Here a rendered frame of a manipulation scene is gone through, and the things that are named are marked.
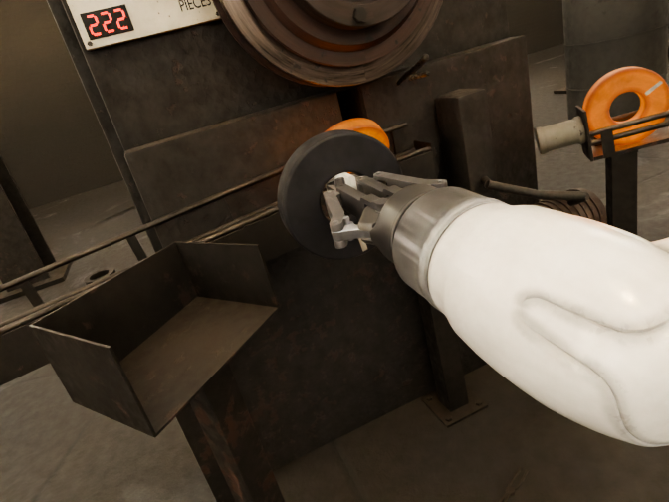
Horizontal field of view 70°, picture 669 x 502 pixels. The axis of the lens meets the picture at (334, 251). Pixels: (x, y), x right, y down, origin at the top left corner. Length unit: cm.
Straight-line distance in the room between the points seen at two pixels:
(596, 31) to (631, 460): 276
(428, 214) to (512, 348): 12
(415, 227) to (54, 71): 682
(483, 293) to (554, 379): 6
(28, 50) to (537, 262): 698
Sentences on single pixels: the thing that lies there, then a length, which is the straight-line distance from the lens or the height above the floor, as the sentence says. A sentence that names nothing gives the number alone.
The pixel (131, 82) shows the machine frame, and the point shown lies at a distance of 106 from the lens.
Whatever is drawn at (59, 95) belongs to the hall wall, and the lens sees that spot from 707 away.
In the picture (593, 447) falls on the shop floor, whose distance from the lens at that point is 132.
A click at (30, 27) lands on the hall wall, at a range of 713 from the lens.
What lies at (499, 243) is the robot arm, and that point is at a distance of 29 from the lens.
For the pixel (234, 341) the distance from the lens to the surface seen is 75.
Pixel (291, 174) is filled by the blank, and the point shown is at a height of 85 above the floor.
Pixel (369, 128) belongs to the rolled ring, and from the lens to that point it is 95.
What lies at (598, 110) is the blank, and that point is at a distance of 116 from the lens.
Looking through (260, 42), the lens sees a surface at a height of 100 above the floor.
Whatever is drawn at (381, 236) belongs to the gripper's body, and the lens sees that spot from 40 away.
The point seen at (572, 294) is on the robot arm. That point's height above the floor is 83.
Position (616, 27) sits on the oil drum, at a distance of 357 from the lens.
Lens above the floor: 96
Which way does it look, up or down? 23 degrees down
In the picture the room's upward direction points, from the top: 15 degrees counter-clockwise
